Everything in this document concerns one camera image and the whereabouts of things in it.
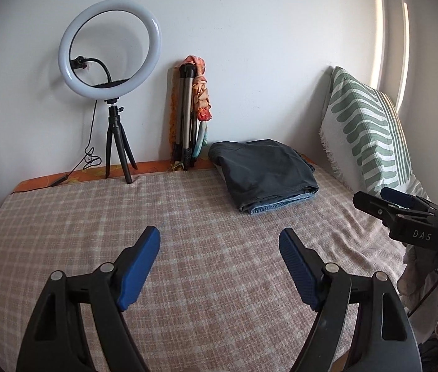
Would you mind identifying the white ring light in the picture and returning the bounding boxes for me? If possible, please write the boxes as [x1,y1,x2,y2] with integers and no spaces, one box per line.
[57,0,162,101]

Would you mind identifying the folded blue jeans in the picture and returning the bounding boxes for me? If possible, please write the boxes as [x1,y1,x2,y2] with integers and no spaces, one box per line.
[247,192,316,214]

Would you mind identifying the black tripod cable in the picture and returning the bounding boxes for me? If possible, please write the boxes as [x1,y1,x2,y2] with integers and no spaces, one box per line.
[50,100,104,187]

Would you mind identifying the right hand white glove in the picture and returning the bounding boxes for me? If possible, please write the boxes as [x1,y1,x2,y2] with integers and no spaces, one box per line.
[397,244,438,334]

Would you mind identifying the orange bed sheet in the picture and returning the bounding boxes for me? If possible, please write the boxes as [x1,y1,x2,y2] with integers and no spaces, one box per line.
[13,158,214,193]

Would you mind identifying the orange floral cloth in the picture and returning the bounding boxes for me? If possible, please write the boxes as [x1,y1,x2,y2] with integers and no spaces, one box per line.
[168,55,212,171]

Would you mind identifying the folded silver tripod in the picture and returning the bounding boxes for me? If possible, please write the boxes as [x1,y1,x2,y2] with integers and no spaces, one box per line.
[176,63,197,170]

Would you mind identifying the green patterned white pillow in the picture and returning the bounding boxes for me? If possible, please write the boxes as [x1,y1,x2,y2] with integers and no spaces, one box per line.
[320,66,428,198]

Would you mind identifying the beige plaid bed blanket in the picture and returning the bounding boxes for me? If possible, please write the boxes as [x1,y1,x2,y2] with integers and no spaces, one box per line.
[0,169,404,371]

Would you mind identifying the dark grey pants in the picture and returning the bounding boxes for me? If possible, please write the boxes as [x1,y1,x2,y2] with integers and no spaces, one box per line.
[209,139,319,214]

